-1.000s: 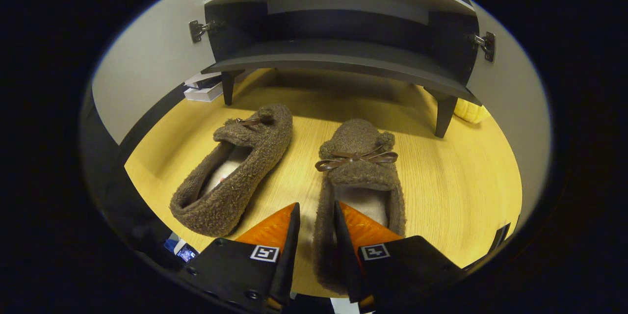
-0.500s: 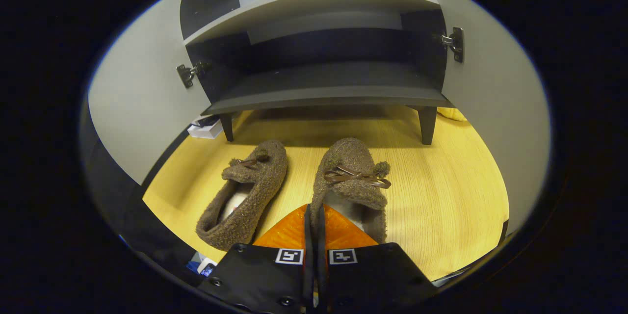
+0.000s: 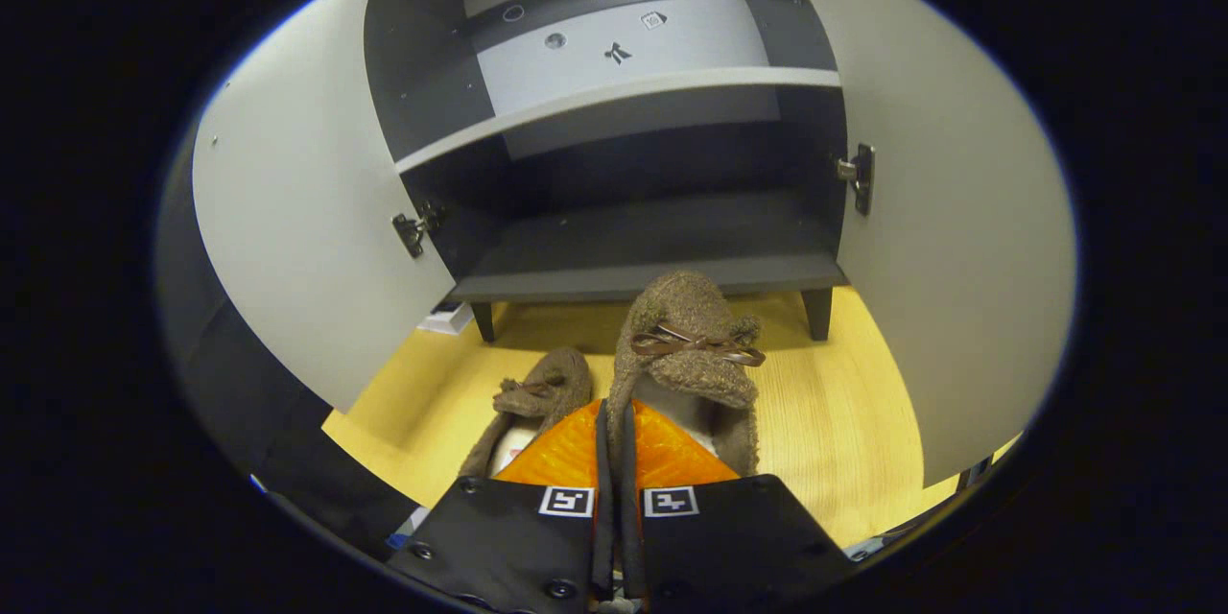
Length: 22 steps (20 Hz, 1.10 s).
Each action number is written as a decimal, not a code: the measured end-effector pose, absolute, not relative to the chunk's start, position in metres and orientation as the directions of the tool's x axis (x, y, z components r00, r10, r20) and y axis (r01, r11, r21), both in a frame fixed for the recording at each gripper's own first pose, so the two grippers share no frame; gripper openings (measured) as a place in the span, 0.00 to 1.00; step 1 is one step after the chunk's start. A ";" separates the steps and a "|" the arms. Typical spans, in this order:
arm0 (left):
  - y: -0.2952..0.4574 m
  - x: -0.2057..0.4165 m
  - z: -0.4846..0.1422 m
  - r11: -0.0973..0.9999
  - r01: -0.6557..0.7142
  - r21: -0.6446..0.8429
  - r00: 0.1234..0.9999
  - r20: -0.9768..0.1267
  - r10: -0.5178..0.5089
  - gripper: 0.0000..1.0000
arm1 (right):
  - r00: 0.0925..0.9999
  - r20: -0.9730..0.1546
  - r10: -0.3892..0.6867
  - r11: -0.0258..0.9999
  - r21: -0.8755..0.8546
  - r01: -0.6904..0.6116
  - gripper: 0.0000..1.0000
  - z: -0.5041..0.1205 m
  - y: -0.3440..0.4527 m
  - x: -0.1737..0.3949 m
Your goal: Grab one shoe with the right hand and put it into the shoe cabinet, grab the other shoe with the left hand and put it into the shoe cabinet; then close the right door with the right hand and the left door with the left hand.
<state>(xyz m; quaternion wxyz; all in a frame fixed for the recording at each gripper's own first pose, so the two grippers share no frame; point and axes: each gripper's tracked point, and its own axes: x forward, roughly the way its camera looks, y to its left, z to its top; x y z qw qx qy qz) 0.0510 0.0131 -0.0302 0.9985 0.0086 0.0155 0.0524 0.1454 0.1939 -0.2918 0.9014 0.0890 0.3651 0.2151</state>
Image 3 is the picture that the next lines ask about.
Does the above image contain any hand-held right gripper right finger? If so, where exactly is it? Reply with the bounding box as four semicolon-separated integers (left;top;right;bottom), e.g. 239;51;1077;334
619;400;855;614

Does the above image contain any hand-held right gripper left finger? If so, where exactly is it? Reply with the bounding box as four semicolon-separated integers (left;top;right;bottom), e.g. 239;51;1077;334
389;398;616;614

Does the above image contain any brown fuzzy shoe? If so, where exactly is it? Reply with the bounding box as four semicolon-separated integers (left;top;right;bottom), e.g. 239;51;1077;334
459;347;594;479
606;271;767;479

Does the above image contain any grey shoe cabinet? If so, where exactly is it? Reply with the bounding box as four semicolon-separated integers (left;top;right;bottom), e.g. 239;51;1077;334
363;0;850;343

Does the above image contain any grey cabinet door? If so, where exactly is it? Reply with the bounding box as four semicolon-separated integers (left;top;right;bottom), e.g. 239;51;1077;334
744;0;1077;488
192;0;457;413

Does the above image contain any metal door hinge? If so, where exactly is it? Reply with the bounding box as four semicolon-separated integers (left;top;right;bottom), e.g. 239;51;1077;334
391;201;447;260
835;142;876;217

